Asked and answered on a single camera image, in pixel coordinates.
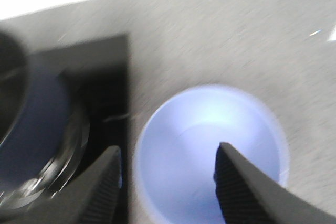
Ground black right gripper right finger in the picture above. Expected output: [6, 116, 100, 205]
[214, 142, 335, 223]

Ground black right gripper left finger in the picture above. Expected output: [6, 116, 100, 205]
[1, 146, 122, 223]

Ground blue cooking pot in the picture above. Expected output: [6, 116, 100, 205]
[1, 32, 89, 219]

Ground blue bowl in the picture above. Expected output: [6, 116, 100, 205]
[132, 84, 290, 223]

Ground black glass stove top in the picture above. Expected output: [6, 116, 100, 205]
[35, 35, 129, 223]

